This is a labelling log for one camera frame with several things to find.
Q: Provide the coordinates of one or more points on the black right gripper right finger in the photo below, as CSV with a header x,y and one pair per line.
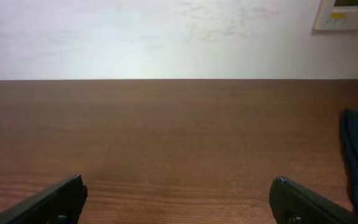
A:
x,y
292,203

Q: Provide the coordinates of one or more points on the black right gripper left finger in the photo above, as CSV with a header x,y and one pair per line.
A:
x,y
61,203

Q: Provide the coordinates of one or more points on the white wall control panel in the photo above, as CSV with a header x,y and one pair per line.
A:
x,y
339,15

